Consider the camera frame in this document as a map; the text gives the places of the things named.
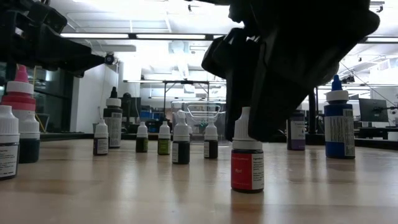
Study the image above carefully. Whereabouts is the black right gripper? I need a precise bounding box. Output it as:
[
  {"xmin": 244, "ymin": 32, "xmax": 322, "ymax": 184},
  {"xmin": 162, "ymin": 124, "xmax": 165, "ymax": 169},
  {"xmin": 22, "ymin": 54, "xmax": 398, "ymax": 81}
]
[{"xmin": 201, "ymin": 0, "xmax": 381, "ymax": 142}]

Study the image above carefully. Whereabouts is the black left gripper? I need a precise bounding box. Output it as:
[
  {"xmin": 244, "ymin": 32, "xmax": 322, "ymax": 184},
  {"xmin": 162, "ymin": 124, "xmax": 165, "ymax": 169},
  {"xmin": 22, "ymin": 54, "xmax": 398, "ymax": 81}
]
[{"xmin": 0, "ymin": 0, "xmax": 106, "ymax": 78}]

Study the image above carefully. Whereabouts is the large purple food coloring bottle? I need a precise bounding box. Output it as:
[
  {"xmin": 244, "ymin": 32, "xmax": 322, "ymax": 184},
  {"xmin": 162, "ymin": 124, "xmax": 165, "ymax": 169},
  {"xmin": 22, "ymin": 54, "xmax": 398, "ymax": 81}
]
[{"xmin": 286, "ymin": 109, "xmax": 307, "ymax": 151}]

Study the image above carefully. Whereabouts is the large black food coloring bottle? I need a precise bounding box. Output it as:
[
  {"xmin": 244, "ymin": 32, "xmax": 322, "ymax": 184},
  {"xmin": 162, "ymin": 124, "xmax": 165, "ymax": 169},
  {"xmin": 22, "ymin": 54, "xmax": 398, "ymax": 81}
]
[{"xmin": 103, "ymin": 86, "xmax": 123, "ymax": 149}]

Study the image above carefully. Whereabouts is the small dark food coloring bottle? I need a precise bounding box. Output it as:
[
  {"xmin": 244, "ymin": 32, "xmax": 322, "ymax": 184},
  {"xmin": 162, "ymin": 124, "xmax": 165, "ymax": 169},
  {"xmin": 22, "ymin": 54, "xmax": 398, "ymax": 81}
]
[
  {"xmin": 172, "ymin": 110, "xmax": 191, "ymax": 165},
  {"xmin": 0, "ymin": 105, "xmax": 21, "ymax": 181},
  {"xmin": 203, "ymin": 120, "xmax": 219, "ymax": 160}
]

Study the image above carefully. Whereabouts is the clear plastic bin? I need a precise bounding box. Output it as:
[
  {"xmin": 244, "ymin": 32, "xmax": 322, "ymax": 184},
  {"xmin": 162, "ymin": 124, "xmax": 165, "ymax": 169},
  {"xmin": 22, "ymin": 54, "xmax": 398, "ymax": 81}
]
[{"xmin": 170, "ymin": 100, "xmax": 227, "ymax": 146}]

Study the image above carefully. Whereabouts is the small red food coloring bottle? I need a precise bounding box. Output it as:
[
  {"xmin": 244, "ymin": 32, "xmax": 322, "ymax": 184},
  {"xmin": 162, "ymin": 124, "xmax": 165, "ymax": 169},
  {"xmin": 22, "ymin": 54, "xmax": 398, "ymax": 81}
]
[{"xmin": 231, "ymin": 106, "xmax": 265, "ymax": 194}]

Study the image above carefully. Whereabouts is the small brown food coloring bottle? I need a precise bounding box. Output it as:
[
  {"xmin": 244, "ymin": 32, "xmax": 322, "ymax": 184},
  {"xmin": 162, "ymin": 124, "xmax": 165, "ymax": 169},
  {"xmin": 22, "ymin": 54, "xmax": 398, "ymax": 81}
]
[{"xmin": 93, "ymin": 119, "xmax": 109, "ymax": 156}]

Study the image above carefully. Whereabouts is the small green food coloring bottle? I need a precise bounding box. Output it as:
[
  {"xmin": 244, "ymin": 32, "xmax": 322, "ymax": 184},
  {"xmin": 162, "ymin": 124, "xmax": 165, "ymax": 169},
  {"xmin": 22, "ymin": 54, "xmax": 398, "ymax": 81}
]
[{"xmin": 136, "ymin": 121, "xmax": 149, "ymax": 154}]

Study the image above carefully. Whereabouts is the small teal food coloring bottle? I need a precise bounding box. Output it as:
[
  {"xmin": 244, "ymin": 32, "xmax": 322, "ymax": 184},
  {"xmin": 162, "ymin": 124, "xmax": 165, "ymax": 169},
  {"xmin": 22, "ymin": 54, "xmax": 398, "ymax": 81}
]
[{"xmin": 18, "ymin": 111, "xmax": 41, "ymax": 164}]

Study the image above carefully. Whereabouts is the small lime food coloring bottle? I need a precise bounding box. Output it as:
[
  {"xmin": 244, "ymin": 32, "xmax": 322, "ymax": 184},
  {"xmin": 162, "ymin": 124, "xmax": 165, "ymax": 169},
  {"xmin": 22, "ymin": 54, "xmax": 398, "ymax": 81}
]
[{"xmin": 157, "ymin": 121, "xmax": 172, "ymax": 156}]

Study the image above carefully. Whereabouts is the large pink food coloring bottle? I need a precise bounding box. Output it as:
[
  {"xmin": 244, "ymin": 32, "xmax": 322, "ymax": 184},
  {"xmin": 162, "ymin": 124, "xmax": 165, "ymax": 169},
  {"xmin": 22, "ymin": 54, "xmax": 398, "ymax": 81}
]
[{"xmin": 1, "ymin": 64, "xmax": 37, "ymax": 125}]

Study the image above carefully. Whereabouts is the large blue food coloring bottle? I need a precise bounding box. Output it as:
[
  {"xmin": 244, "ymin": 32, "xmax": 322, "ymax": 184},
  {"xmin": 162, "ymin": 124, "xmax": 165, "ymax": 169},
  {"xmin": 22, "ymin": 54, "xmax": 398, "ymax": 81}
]
[{"xmin": 323, "ymin": 74, "xmax": 356, "ymax": 160}]

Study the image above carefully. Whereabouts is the overhead light bar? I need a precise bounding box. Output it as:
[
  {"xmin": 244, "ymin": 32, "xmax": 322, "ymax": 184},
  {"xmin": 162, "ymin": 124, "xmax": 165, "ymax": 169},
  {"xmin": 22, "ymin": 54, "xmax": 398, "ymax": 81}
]
[{"xmin": 60, "ymin": 32, "xmax": 398, "ymax": 44}]

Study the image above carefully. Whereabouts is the black background monitor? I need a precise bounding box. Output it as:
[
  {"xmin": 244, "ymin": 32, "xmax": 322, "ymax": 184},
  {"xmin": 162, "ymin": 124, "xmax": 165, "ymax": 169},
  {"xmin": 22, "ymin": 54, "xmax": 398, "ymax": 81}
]
[{"xmin": 122, "ymin": 96, "xmax": 142, "ymax": 118}]

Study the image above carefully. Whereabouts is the dark computer monitor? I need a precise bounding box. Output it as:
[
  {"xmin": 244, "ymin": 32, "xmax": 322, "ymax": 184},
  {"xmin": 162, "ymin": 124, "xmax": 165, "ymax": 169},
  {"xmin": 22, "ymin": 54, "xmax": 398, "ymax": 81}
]
[{"xmin": 358, "ymin": 98, "xmax": 389, "ymax": 123}]

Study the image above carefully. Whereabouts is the black background frame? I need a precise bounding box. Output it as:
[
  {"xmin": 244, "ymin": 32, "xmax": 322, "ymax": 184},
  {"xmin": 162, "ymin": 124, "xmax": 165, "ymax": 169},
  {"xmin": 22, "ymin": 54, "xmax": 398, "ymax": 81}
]
[{"xmin": 162, "ymin": 79, "xmax": 211, "ymax": 103}]

